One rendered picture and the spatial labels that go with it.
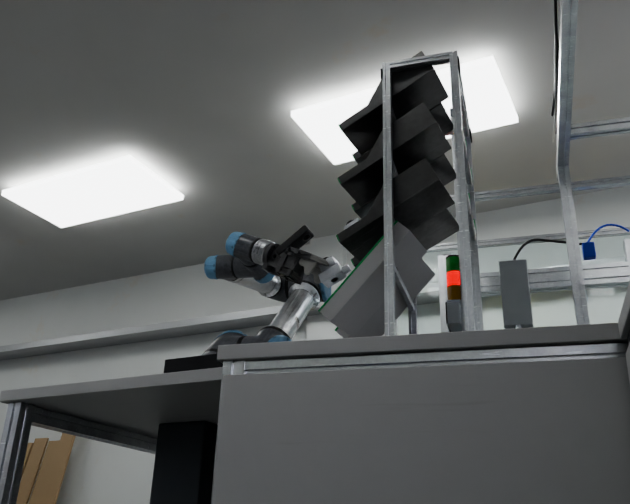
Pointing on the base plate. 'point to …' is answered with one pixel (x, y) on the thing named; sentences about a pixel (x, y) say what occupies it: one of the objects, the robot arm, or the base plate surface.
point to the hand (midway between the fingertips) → (330, 265)
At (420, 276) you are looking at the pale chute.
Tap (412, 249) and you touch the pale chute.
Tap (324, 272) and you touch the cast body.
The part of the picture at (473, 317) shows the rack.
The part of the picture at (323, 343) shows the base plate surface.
